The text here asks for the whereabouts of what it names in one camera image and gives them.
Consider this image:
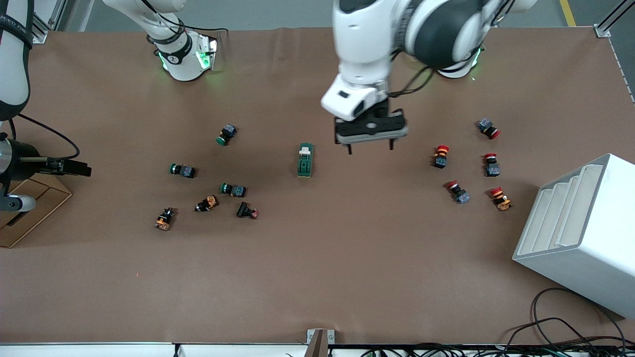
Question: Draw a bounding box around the green load switch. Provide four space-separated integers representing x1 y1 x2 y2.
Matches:
297 143 315 179

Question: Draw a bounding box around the brown cardboard drawer box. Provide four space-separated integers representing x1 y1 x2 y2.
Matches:
0 133 73 248

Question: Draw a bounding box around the white slotted bin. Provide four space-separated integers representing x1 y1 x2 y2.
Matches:
512 153 635 319

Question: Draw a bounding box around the black switch with red knob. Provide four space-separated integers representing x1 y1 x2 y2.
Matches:
236 201 260 220

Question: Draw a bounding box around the white table edge rail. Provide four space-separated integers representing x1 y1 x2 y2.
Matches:
0 342 308 357

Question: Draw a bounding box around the black right base cable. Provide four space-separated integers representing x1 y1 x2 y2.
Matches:
140 0 229 33

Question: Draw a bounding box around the metal table bracket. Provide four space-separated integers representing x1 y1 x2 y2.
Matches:
307 329 335 357

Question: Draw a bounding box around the black cable bundle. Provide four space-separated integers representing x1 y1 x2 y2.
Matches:
361 341 635 357

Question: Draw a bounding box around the black looped floor cable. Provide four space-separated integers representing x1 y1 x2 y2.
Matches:
506 287 629 348

